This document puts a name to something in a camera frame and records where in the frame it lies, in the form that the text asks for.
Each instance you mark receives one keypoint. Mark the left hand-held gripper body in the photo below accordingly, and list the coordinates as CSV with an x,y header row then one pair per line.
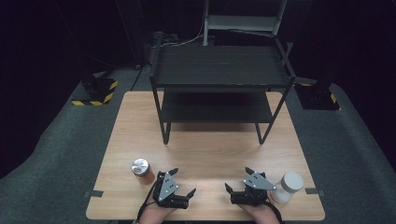
x,y
168,186

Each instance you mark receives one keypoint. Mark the black two-tier shelf rack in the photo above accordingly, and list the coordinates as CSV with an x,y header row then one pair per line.
x,y
218,67

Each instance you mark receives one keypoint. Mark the person's right hand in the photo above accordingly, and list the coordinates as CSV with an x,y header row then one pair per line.
x,y
261,214

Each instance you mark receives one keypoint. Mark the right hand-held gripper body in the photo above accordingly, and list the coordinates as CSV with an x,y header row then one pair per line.
x,y
257,183

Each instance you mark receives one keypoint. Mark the grey tape strip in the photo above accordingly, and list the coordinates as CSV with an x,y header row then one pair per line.
x,y
93,193
315,192

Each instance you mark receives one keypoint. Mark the glass spice jar metal lid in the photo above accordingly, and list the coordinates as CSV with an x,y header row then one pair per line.
x,y
140,167

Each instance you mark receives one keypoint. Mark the white plastic bottle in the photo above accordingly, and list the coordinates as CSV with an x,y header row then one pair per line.
x,y
291,183

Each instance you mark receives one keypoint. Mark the black stand base striped edge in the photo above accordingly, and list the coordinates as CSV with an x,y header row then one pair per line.
x,y
99,90
317,96

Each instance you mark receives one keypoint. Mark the person's left hand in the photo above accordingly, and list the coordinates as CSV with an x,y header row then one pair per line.
x,y
152,214

